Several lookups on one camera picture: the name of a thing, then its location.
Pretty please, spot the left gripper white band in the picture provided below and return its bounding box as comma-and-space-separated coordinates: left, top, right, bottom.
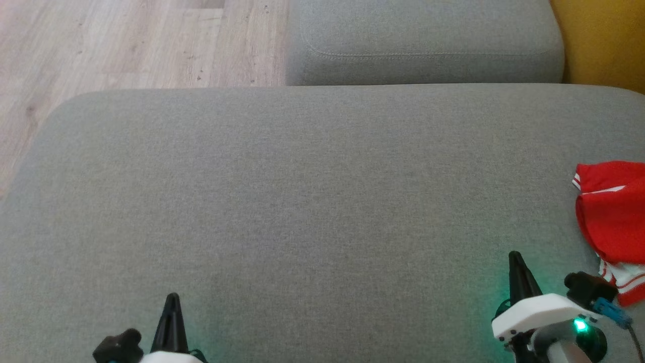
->
139, 293, 208, 363

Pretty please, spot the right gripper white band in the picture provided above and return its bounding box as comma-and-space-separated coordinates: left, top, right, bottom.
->
491, 251, 603, 341

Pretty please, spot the red shirt with white sleeves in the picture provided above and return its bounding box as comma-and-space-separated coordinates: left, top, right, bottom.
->
571, 160, 645, 308

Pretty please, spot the large grey sofa seat cushion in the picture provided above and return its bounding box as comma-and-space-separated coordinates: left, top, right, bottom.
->
0, 83, 645, 363

